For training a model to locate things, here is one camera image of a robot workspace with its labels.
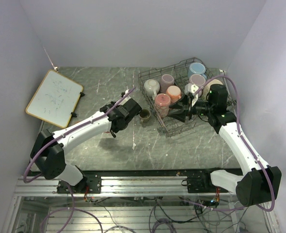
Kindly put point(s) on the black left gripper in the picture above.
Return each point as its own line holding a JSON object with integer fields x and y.
{"x": 117, "y": 107}

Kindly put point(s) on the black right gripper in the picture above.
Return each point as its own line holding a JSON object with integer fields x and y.
{"x": 185, "y": 103}

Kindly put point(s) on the peach pink mug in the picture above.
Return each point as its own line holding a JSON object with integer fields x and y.
{"x": 174, "y": 93}

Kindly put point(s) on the pink patterned mug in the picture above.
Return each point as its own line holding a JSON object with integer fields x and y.
{"x": 162, "y": 103}

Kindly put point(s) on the small olive grey cup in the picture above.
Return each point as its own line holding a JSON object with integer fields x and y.
{"x": 144, "y": 116}

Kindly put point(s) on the green inside floral mug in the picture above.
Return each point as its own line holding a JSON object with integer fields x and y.
{"x": 207, "y": 88}

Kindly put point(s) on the lavender mug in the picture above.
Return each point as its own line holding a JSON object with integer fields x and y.
{"x": 197, "y": 79}

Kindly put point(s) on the purple mug dark handle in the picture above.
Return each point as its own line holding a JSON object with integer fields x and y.
{"x": 165, "y": 82}

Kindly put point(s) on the cream white speckled mug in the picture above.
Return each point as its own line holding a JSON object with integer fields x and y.
{"x": 151, "y": 88}

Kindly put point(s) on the light blue mug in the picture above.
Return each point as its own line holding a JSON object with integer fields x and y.
{"x": 196, "y": 68}

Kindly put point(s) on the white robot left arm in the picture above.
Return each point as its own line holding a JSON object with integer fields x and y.
{"x": 50, "y": 149}

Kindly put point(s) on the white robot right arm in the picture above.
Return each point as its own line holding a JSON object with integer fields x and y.
{"x": 259, "y": 182}

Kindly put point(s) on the grey wire dish rack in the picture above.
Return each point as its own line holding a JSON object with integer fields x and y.
{"x": 215, "y": 107}

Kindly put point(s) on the small whiteboard wooden frame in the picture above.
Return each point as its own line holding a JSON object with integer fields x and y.
{"x": 55, "y": 99}

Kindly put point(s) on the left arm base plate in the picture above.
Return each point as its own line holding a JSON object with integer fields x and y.
{"x": 90, "y": 184}

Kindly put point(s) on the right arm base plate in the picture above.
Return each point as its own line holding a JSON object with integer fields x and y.
{"x": 198, "y": 181}

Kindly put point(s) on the aluminium mounting rail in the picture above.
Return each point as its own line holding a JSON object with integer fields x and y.
{"x": 131, "y": 183}

